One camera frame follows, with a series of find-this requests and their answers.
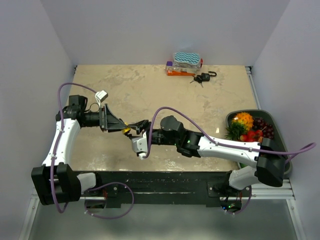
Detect aluminium rail frame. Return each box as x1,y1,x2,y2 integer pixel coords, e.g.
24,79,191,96
17,64,307,240

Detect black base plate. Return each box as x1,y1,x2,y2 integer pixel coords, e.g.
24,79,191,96
82,171,250,208

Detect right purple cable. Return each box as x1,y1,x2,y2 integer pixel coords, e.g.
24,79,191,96
143,106,317,215

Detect blue zigzag sponge pack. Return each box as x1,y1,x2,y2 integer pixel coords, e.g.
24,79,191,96
173,52,203,69

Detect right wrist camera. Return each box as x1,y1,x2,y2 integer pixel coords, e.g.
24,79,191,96
131,132,148,160

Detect green plastic leaves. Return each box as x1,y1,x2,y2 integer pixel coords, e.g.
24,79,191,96
225,122,248,141

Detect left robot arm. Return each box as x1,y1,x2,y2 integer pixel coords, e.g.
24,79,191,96
31,95,127,205

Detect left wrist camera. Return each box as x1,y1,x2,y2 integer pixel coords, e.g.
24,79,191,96
94,90,109,107

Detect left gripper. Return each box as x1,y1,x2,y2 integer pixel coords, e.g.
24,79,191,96
82,103,128,133

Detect orange spiky fruit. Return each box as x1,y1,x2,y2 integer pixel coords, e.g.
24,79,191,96
231,112,254,131

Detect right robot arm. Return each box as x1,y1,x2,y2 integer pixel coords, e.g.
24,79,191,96
128,115,286,197

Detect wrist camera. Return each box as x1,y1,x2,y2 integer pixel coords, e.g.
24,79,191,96
131,132,148,160
94,90,109,107

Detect yellow padlock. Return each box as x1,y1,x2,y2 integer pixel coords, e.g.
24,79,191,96
121,122,131,135

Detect orange box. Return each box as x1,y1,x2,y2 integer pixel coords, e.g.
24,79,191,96
165,61,198,76

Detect black padlock with keys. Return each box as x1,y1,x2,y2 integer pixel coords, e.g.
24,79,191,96
190,71,217,88

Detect dark grapes bunch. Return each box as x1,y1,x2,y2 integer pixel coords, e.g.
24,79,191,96
252,117,275,140

